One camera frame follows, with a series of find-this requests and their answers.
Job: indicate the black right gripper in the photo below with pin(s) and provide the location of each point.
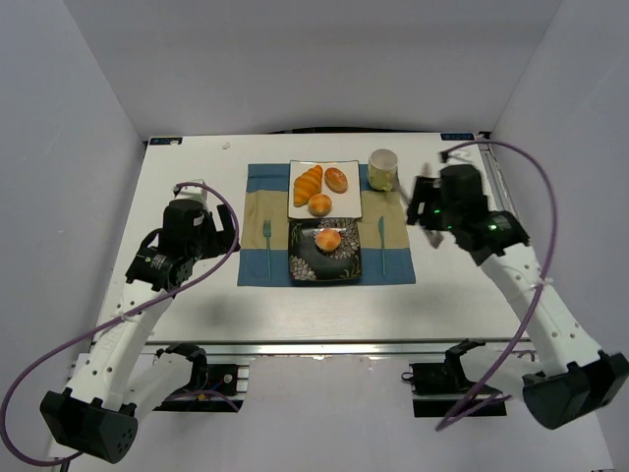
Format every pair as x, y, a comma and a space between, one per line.
423, 203

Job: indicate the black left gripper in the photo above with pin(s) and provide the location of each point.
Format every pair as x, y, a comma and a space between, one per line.
216, 232

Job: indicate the metal tongs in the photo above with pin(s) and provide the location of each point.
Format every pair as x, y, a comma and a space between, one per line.
434, 237

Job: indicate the round bread roll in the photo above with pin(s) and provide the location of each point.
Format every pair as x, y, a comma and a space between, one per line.
320, 205
328, 240

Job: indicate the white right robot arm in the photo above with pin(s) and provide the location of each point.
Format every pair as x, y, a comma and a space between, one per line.
573, 375

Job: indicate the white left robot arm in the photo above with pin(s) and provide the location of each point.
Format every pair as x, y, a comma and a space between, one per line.
100, 409

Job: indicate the oval bread roll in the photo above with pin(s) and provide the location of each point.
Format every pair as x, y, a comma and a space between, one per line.
335, 180

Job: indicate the teal fork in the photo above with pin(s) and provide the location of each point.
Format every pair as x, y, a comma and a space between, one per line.
266, 232

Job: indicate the blue label right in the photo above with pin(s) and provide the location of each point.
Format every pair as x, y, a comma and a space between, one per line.
457, 137

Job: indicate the blue label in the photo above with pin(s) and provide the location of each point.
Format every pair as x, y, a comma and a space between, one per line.
165, 141
457, 137

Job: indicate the teal knife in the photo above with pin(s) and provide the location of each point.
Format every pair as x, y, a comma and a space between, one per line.
381, 232

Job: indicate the pale yellow mug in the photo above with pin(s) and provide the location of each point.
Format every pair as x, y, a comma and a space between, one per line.
382, 169

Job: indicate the orange croissant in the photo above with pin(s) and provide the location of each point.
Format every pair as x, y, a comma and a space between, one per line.
307, 185

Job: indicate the blue and beige placemat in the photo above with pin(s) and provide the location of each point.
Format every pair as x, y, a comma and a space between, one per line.
267, 198

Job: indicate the black floral square plate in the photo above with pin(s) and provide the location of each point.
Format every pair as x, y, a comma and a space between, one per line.
309, 265

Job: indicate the white square plate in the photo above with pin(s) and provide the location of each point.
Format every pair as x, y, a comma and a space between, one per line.
347, 204

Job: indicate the blue label left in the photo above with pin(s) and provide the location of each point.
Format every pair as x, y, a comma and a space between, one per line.
165, 141

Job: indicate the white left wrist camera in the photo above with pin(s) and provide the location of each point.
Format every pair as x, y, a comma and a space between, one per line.
194, 191

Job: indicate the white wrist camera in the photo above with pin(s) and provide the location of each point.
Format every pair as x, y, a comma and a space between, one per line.
461, 155
194, 191

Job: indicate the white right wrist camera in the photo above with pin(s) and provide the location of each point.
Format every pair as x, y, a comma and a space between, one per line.
461, 155

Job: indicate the aluminium table frame rail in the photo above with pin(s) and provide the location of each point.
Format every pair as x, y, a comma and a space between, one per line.
322, 348

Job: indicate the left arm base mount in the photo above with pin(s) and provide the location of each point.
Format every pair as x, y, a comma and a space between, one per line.
213, 387

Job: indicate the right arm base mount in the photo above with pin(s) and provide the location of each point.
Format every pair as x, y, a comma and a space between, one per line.
434, 390

